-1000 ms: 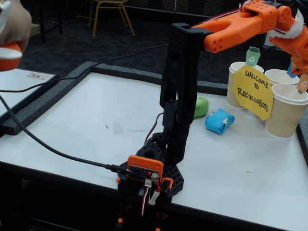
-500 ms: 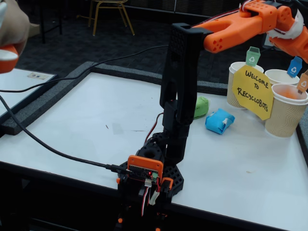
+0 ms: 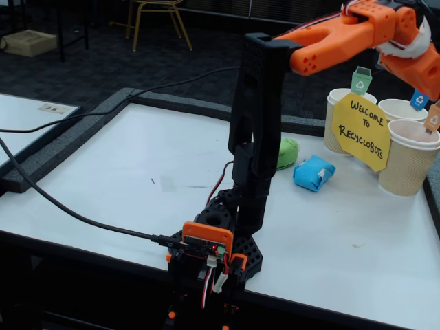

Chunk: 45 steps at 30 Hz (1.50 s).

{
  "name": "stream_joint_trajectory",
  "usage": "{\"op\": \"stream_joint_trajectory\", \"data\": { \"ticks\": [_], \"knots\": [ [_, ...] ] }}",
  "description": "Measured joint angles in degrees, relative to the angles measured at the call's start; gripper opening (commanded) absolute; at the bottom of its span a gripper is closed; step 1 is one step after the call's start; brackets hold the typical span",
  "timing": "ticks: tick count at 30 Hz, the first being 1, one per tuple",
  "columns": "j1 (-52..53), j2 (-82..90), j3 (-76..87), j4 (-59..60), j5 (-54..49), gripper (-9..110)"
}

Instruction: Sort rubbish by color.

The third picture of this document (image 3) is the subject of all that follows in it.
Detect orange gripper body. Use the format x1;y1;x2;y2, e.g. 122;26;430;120
377;44;440;100

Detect black foam border strip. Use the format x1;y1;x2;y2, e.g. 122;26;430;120
422;168;440;241
0;87;138;194
129;88;326;137

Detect green recycling bin flag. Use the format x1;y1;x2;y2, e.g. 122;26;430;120
350;66;374;96

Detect red servo wire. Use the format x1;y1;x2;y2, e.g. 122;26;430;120
206;161;237;207

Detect thin black cable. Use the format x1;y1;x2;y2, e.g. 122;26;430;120
0;65;243;134

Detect black orange table clamp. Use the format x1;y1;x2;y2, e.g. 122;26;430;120
164;252;248;330

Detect blue recycling bin flag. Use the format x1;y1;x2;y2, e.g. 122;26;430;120
408;88;430;113

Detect yellow handwritten welcome sign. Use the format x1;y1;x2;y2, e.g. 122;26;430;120
331;92;393;173

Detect white red black wire bundle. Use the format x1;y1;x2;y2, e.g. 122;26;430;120
197;256;231;310

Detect black metal furniture leg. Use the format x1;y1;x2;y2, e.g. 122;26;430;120
54;0;90;63

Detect ribbed beige paper cup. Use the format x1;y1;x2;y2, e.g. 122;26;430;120
377;98;430;124
322;87;379;157
377;118;440;197

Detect small paper label sticker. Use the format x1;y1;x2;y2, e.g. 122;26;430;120
37;102;72;114

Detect thick black plug cable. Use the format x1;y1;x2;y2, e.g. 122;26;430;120
0;137;185;250

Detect orange controller board holder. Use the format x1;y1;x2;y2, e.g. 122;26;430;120
181;221;234;265

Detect white board with black frame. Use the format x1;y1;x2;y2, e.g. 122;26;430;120
0;92;83;169

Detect white cloth wrap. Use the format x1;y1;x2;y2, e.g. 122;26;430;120
376;15;434;58

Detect flat cardboard box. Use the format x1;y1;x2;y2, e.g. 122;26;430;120
0;29;58;58

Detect blue paper rubbish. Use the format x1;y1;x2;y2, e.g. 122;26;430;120
292;154;337;193

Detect orange recycling bin flag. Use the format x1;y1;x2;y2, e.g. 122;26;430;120
423;101;440;135

